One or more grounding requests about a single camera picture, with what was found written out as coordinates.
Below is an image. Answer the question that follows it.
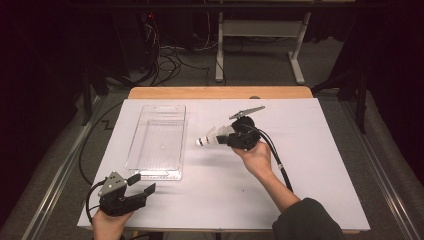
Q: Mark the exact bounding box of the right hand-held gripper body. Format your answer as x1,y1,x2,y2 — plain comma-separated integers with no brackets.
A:
228,105,267,151

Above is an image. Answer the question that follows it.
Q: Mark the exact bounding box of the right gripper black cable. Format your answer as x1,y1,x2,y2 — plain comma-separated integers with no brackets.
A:
244,123,295,194

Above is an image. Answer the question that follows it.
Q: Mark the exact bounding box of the metal floor rail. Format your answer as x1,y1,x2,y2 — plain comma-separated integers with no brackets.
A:
339,98,416,240
23,96,104,240

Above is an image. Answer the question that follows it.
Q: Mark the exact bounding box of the person's right hand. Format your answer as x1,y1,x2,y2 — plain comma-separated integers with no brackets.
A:
231,139,274,181

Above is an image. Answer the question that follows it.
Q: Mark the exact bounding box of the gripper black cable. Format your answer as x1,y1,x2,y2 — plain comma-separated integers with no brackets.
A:
85,179,108,225
244,123,295,194

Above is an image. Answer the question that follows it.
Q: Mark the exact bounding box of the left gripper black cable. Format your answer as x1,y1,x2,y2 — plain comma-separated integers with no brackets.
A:
85,179,108,225

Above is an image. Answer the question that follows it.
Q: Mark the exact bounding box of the clear plastic tray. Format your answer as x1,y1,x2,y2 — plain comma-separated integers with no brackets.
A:
125,104,187,182

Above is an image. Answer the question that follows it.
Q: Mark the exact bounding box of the black metal stand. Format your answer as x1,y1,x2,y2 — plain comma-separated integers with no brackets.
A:
79,64,111,127
311,64,369,135

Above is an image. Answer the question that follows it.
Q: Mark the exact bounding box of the white metal desk frame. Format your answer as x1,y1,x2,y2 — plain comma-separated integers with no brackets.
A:
214,11,313,86

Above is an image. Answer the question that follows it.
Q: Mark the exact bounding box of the black floor cable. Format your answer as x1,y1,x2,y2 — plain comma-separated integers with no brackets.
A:
78,100,124,185

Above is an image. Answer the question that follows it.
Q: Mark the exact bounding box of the large white board sheet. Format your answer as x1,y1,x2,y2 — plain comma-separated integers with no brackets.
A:
77,97,371,233

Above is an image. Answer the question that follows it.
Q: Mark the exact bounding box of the person's left hand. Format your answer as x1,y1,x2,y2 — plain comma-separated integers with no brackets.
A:
91,209,134,240

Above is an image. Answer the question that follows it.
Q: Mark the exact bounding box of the dark curtain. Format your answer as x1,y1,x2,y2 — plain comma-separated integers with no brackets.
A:
343,0,424,184
0,0,84,231

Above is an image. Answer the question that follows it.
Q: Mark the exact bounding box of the tangle of black cables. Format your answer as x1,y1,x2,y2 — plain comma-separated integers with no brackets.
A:
143,13,218,88

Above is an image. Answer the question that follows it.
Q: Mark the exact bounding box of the dark equipment with red light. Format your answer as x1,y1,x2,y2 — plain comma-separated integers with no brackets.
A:
133,9,159,73

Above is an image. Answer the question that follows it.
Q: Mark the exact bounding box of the wooden table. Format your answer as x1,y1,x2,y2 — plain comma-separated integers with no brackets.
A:
111,86,363,234

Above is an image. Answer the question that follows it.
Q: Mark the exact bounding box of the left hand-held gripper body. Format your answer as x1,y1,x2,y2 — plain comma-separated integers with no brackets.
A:
97,170,148,218

